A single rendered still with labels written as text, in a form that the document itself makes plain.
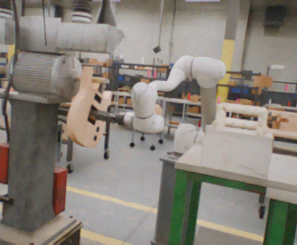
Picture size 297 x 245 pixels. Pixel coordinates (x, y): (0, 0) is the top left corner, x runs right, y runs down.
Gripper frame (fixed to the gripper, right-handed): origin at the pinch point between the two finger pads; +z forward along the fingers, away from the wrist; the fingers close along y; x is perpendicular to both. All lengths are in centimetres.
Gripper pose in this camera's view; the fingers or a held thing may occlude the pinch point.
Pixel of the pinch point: (93, 114)
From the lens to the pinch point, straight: 167.6
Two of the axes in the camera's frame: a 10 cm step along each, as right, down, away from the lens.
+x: 2.2, -9.4, 2.7
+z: -9.3, -1.3, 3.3
